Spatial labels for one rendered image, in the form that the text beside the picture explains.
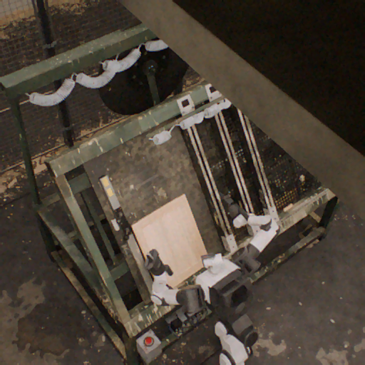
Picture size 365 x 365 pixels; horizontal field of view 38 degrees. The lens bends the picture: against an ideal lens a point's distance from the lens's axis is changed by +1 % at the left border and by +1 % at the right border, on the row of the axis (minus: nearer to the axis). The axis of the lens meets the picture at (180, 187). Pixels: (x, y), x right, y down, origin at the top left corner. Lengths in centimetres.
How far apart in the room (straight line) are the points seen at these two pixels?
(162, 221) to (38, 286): 170
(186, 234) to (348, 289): 185
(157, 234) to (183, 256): 28
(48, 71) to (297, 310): 286
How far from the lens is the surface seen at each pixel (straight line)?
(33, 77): 318
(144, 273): 351
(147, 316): 362
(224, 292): 309
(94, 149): 312
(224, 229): 373
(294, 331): 464
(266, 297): 472
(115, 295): 345
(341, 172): 48
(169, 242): 356
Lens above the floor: 413
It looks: 51 degrees down
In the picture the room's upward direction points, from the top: 1 degrees clockwise
